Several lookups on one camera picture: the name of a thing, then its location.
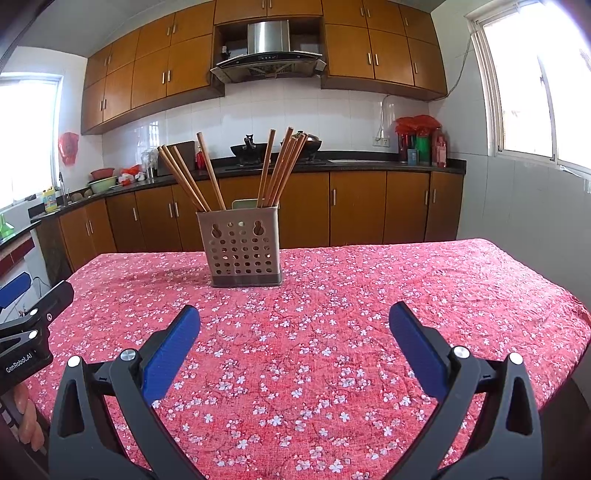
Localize wooden chopstick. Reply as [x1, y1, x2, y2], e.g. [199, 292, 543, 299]
[158, 145, 209, 212]
[256, 128, 276, 208]
[197, 131, 226, 211]
[272, 132, 308, 207]
[266, 134, 298, 207]
[158, 146, 204, 212]
[171, 146, 211, 212]
[269, 131, 305, 206]
[263, 127, 294, 207]

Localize lower wooden kitchen cabinets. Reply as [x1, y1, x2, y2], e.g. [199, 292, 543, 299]
[35, 171, 464, 282]

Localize wooden kitchen cabinets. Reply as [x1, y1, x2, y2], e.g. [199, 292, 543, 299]
[81, 1, 448, 134]
[35, 171, 464, 282]

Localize upper wooden kitchen cabinets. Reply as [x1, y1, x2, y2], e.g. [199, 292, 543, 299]
[81, 1, 448, 134]

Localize person's left hand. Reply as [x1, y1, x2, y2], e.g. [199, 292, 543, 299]
[13, 383, 45, 452]

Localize yellow detergent bottle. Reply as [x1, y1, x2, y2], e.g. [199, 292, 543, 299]
[42, 187, 58, 213]

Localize green and red basins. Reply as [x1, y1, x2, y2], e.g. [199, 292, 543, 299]
[88, 168, 117, 194]

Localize red floral tablecloth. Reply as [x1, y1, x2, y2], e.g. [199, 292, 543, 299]
[28, 239, 590, 479]

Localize perforated metal utensil holder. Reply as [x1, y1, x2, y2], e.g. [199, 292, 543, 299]
[197, 207, 283, 288]

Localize dark cutting board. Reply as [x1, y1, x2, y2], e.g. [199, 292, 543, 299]
[156, 140, 198, 177]

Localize red bottle on counter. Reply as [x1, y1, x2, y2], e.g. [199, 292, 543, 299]
[195, 149, 206, 170]

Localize black countertop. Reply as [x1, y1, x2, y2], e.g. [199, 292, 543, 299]
[0, 150, 468, 250]

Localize black wok left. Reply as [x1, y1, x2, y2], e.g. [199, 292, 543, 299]
[230, 134, 267, 166]

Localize red bag with bottles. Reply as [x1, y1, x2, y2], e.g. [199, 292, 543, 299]
[394, 115, 448, 168]

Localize black wok with lid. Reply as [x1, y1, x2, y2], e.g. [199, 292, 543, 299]
[298, 134, 322, 162]

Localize range hood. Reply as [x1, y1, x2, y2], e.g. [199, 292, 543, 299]
[211, 18, 327, 85]

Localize red plastic bag on wall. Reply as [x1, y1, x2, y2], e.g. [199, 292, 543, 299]
[58, 132, 79, 167]

